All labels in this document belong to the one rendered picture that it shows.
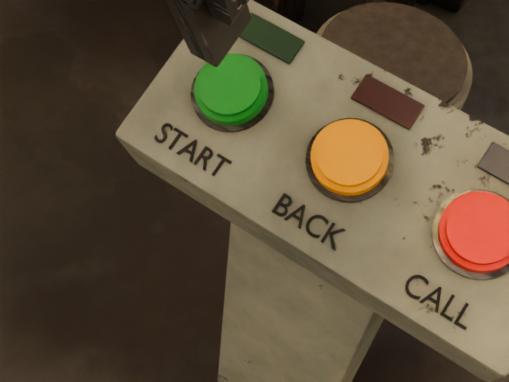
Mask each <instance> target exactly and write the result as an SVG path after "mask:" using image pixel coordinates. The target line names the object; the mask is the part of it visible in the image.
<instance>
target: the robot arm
mask: <svg viewBox="0 0 509 382"><path fill-rule="evenodd" d="M248 1H249V0H166V2H167V4H168V7H169V9H170V11H171V13H172V15H173V17H174V19H175V21H176V24H177V26H178V27H179V29H180V32H181V33H182V35H183V38H184V40H185V42H186V44H187V46H188V48H189V51H190V52H191V54H193V55H195V56H196V57H198V58H201V59H203V60H204V61H206V62H207V63H209V64H211V65H213V66H214V67H218V66H219V64H220V63H221V61H222V60H223V59H224V58H225V56H226V54H227V53H228V51H229V50H230V49H231V48H232V46H233V45H234V43H235V42H236V40H237V39H238V38H239V36H240V35H241V33H242V32H243V30H244V29H245V28H246V27H247V25H248V23H249V22H250V20H251V15H250V12H249V9H248V4H247V3H248Z"/></svg>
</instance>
